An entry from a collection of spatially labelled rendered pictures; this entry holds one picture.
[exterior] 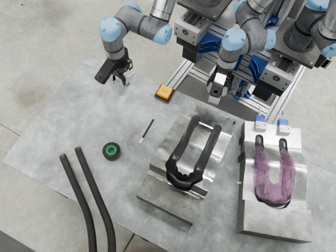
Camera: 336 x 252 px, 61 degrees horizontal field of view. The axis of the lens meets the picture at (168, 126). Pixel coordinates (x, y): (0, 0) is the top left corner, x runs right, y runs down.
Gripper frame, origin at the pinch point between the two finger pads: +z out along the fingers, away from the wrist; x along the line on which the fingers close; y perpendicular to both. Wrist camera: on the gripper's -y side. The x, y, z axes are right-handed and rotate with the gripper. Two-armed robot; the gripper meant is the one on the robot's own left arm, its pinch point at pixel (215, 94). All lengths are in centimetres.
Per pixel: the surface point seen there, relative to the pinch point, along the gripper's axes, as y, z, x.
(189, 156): -31.1, 4.0, 2.7
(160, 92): -0.6, 11.4, 26.2
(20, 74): 26, 95, 162
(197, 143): -22.9, 6.8, 1.2
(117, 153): -38, 12, 34
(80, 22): 98, 95, 141
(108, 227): -68, 3, 23
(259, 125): -5.3, 6.9, -23.3
